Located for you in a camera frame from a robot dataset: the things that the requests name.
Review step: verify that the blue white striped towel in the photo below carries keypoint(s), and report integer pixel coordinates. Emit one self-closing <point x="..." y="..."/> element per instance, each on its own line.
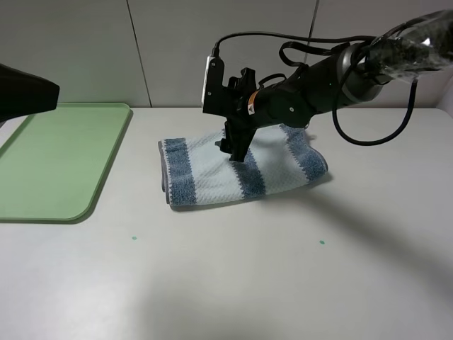
<point x="196" y="172"/>

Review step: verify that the green plastic tray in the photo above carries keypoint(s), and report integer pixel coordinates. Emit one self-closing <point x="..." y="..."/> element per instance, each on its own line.
<point x="54" y="165"/>

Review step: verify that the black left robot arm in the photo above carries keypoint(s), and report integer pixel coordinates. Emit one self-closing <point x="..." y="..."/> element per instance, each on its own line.
<point x="25" y="94"/>

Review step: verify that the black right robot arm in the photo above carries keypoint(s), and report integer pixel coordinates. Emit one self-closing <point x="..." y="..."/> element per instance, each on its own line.
<point x="329" y="74"/>

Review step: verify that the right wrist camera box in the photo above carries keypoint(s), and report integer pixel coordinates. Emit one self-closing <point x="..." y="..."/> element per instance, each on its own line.
<point x="214" y="96"/>

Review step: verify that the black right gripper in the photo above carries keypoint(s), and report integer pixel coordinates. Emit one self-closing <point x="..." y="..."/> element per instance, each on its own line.
<point x="240" y="127"/>

